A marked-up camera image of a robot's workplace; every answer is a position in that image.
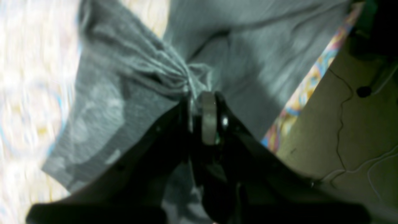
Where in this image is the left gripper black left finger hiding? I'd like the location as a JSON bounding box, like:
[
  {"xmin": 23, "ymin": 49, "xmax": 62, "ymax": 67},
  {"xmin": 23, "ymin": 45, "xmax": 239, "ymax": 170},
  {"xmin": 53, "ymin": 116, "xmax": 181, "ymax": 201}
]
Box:
[{"xmin": 26, "ymin": 97, "xmax": 189, "ymax": 224}]

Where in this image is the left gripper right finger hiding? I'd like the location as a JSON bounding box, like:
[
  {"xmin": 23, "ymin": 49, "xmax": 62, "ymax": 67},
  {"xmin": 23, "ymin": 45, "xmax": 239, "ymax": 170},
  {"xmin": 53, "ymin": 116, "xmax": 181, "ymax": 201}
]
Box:
[{"xmin": 201, "ymin": 92, "xmax": 371, "ymax": 224}]

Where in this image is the grey T-shirt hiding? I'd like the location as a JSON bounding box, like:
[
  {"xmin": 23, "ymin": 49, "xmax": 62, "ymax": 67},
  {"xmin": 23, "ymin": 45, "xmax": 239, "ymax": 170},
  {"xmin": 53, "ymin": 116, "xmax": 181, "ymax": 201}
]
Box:
[{"xmin": 42, "ymin": 0, "xmax": 355, "ymax": 224}]

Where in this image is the patterned tile tablecloth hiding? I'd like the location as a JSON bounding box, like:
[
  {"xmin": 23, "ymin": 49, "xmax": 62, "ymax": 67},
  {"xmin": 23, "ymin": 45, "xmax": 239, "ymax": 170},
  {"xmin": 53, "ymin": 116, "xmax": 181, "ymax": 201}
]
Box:
[{"xmin": 0, "ymin": 0, "xmax": 364, "ymax": 224}]

